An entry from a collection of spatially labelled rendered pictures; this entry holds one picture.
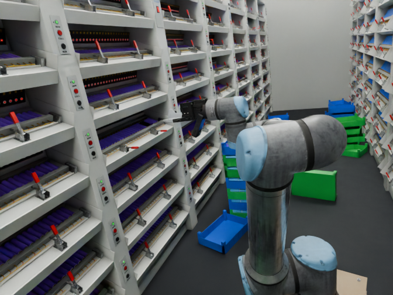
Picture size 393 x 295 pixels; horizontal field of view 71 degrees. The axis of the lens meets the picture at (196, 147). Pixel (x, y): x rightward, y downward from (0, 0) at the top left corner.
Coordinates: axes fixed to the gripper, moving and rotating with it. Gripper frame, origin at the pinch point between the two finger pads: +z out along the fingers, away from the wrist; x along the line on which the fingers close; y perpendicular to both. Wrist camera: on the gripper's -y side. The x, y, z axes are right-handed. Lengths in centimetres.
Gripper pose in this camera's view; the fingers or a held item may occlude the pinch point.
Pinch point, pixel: (169, 119)
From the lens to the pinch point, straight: 130.8
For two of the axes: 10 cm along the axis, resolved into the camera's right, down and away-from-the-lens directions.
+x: -3.9, 3.3, -8.6
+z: -9.0, 0.4, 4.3
